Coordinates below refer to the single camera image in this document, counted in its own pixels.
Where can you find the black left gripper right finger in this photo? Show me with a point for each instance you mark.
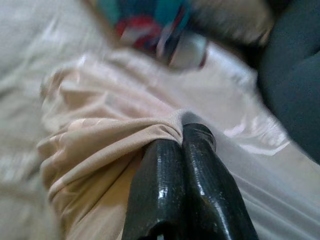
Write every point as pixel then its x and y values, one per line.
pixel 210 190

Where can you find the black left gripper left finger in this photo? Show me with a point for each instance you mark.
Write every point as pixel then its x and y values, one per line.
pixel 160 180

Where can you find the large grey floral pillow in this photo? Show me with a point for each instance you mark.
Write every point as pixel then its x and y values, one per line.
pixel 112 112

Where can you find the small white pillow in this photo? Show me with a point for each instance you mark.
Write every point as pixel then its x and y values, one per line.
pixel 190 47

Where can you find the dark blue padded headboard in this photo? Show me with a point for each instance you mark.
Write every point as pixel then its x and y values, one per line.
pixel 295 75

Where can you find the red blue striped bolster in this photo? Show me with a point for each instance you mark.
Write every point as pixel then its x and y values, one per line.
pixel 140 30

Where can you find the grey floral bed sheet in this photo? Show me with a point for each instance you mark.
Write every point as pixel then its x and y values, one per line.
pixel 25 50

